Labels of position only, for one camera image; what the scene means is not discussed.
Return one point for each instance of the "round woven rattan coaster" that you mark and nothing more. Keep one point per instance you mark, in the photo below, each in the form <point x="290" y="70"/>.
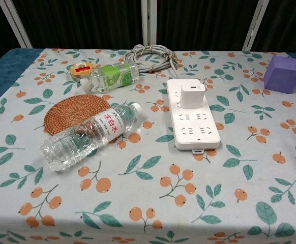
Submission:
<point x="71" y="114"/>

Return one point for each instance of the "purple foam cube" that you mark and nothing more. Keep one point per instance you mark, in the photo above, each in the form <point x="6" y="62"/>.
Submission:
<point x="282" y="76"/>

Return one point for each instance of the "white charger cube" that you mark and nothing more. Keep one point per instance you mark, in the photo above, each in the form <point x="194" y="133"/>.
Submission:
<point x="191" y="97"/>

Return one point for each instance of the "clear water bottle white label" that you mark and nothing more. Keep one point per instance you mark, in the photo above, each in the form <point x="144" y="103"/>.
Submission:
<point x="87" y="136"/>

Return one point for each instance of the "white power strip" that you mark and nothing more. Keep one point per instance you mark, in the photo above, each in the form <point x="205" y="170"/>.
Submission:
<point x="197" y="127"/>

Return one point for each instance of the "small round orange-lidded jar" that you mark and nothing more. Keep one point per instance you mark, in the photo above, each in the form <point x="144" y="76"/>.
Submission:
<point x="81" y="72"/>

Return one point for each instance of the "blue fabric mat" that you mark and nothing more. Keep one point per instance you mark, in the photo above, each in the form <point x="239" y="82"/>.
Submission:
<point x="3" y="68"/>

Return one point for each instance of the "white slotted metal upright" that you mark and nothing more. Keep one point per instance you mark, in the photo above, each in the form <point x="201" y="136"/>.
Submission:
<point x="256" y="24"/>
<point x="149" y="21"/>
<point x="17" y="20"/>

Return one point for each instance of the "clear bottle green label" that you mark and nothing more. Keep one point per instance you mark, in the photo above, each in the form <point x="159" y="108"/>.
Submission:
<point x="112" y="76"/>

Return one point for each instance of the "floral fruit-print tablecloth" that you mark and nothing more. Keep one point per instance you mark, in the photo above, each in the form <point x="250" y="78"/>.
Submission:
<point x="163" y="190"/>

